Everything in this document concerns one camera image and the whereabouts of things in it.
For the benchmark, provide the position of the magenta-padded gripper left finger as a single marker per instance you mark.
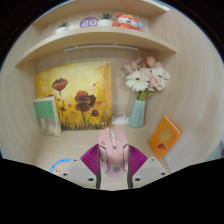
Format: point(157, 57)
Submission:
point(78, 173)

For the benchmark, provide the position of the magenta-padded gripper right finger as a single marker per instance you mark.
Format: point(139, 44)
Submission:
point(150, 172)

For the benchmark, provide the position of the pink computer mouse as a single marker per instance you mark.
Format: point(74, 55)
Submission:
point(113, 153)

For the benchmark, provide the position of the round blue-rimmed cartoon mouse pad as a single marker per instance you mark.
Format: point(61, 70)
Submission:
point(56, 167)

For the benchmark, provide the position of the orange book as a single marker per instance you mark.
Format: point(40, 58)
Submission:
point(165, 136)

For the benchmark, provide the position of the teal faceted vase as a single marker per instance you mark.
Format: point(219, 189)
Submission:
point(137, 115)

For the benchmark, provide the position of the white power strip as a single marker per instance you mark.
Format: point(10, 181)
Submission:
point(120, 120)

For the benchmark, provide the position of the green and beige book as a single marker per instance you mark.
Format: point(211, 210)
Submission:
point(46, 113)

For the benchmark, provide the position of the yellow poppy flower painting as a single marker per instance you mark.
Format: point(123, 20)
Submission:
point(80, 83)

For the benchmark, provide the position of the pink and white flower bouquet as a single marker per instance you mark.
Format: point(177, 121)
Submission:
point(143, 78)

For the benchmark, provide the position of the white light bar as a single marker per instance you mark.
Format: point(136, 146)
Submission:
point(100, 48)

